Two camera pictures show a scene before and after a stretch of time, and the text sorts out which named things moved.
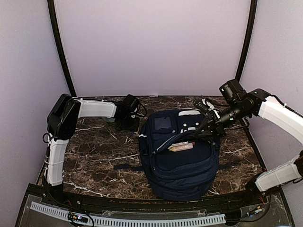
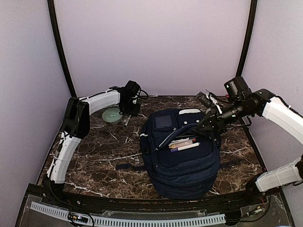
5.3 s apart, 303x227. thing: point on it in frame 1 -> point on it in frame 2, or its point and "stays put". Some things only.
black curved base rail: [218, 205] stays put
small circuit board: [77, 217] stays put
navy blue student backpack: [178, 166] stays put
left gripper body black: [128, 124] -> [129, 108]
